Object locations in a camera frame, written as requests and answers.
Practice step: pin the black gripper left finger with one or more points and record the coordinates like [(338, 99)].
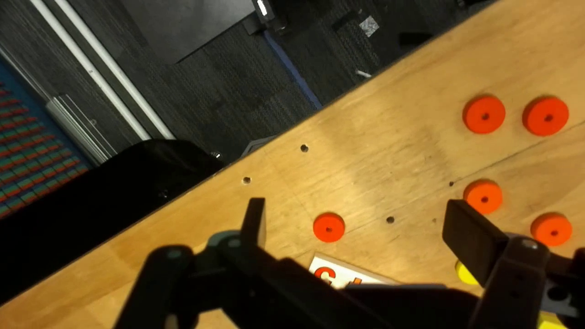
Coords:
[(230, 285)]

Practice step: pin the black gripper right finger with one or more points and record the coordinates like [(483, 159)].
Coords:
[(517, 280)]

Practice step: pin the yellow disc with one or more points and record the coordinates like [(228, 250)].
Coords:
[(548, 322), (464, 274)]

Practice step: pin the orange disc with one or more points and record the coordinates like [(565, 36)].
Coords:
[(545, 115), (550, 228), (483, 195), (483, 113)]

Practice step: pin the red disc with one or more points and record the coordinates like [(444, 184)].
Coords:
[(329, 227)]

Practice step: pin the white floor pipe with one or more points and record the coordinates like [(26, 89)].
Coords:
[(91, 75), (115, 69)]

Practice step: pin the colourful striped wall panel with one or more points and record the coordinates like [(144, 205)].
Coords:
[(29, 152)]

